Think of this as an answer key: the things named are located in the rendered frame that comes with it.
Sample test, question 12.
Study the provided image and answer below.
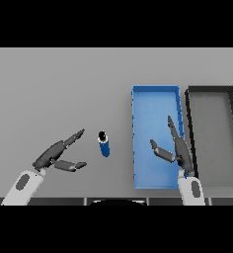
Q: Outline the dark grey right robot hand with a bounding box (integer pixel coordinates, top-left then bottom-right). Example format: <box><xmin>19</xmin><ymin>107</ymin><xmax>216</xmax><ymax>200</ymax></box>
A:
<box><xmin>149</xmin><ymin>115</ymin><xmax>195</xmax><ymax>175</ymax></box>

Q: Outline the dark grey bin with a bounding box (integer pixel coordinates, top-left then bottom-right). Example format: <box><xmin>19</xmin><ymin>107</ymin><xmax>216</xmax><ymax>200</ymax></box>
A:
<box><xmin>185</xmin><ymin>85</ymin><xmax>233</xmax><ymax>190</ymax></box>

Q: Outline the blue bin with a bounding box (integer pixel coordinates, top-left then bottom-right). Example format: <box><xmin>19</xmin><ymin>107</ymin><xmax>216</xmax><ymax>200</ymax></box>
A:
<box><xmin>130</xmin><ymin>84</ymin><xmax>186</xmax><ymax>191</ymax></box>

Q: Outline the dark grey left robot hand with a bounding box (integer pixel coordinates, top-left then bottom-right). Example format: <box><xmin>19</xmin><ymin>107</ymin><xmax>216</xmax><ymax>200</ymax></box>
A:
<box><xmin>32</xmin><ymin>128</ymin><xmax>88</xmax><ymax>173</ymax></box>

